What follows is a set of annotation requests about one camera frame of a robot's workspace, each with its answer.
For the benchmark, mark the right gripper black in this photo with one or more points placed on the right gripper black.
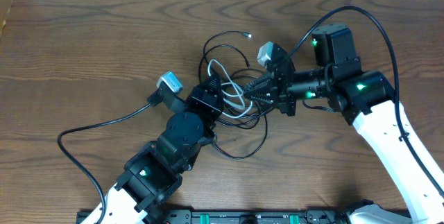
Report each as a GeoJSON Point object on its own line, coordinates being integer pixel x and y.
{"type": "Point", "coordinates": [279, 89]}

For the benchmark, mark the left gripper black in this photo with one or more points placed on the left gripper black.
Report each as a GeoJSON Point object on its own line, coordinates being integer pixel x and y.
{"type": "Point", "coordinates": [207, 100]}

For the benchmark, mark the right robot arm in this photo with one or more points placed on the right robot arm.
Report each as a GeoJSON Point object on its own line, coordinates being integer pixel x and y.
{"type": "Point", "coordinates": [366, 99]}

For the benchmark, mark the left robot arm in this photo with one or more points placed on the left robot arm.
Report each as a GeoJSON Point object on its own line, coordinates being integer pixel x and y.
{"type": "Point", "coordinates": [155, 172]}

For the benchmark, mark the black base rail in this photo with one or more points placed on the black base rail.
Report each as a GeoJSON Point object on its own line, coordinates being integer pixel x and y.
{"type": "Point", "coordinates": [249, 217]}

